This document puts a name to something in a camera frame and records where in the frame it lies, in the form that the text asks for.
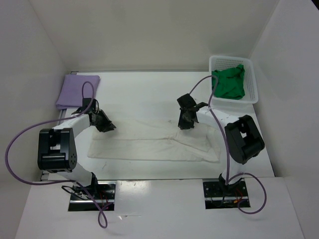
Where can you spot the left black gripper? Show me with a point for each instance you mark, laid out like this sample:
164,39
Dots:
107,126

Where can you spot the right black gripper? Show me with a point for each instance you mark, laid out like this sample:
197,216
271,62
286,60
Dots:
182,125

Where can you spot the cream t shirt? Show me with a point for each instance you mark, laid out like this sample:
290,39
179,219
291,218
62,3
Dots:
155,140

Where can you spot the purple t shirt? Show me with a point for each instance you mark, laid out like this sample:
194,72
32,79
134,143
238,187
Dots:
71,92

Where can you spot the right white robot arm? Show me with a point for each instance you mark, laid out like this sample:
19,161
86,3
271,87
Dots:
241,136

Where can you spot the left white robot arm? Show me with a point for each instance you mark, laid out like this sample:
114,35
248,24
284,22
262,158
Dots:
80,121

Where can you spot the green t shirt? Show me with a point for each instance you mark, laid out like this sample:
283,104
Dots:
230,83

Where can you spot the white perforated plastic basket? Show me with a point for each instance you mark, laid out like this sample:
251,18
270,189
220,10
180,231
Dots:
219,62

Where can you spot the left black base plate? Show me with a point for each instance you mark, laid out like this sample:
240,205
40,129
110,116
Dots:
80,202

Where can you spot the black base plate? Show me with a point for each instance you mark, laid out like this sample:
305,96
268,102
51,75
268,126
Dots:
216,198
80,202

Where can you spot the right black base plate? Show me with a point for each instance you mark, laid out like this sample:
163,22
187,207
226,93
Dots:
216,198

